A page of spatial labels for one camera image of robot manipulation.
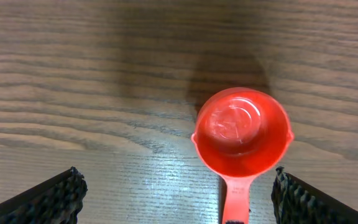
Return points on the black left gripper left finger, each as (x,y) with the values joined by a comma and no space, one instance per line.
(56,201)

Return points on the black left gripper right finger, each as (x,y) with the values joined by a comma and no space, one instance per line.
(296,202)

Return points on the red plastic measuring scoop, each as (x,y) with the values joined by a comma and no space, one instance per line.
(240,133)

